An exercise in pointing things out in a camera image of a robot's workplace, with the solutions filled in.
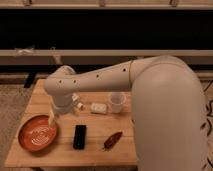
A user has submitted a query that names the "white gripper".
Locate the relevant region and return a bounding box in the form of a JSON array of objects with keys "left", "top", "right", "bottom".
[{"left": 48, "top": 94, "right": 74, "bottom": 127}]

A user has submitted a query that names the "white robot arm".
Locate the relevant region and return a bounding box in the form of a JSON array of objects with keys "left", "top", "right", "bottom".
[{"left": 44, "top": 56, "right": 207, "bottom": 171}]

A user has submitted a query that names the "wooden table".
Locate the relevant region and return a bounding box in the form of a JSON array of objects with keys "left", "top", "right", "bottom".
[{"left": 4, "top": 78, "right": 139, "bottom": 168}]

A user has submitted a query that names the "dark red pepper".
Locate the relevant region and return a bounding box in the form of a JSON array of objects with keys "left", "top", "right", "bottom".
[{"left": 103, "top": 132, "right": 123, "bottom": 150}]

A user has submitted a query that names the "orange ceramic bowl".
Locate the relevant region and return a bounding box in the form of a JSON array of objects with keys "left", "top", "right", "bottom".
[{"left": 18, "top": 115, "right": 58, "bottom": 152}]

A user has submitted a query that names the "long wooden bench rail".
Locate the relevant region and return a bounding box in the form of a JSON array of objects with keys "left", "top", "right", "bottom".
[{"left": 0, "top": 49, "right": 213, "bottom": 65}]

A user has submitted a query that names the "white plastic cup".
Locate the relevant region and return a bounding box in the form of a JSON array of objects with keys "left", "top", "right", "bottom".
[{"left": 109, "top": 92, "right": 126, "bottom": 113}]

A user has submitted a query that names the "white bottle lying down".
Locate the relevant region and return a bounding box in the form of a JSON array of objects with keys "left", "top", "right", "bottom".
[{"left": 72, "top": 93, "right": 84, "bottom": 110}]

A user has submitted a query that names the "black rectangular remote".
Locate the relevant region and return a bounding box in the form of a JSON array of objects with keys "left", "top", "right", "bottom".
[{"left": 73, "top": 125, "right": 87, "bottom": 150}]

